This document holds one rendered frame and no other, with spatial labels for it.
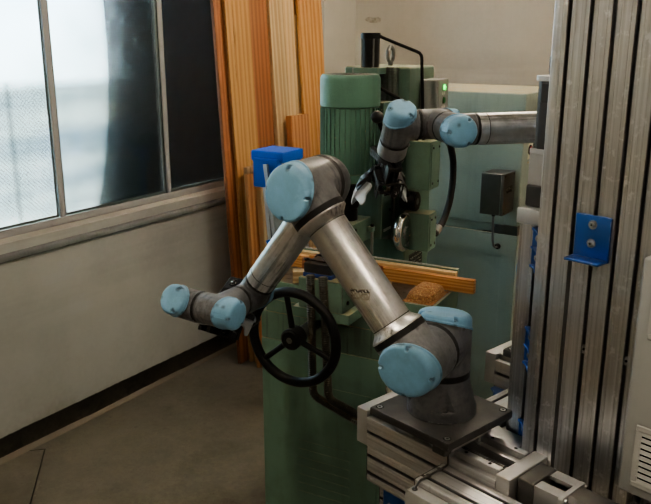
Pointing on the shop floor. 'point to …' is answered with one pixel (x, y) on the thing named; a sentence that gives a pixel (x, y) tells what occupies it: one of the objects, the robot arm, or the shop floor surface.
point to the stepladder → (266, 157)
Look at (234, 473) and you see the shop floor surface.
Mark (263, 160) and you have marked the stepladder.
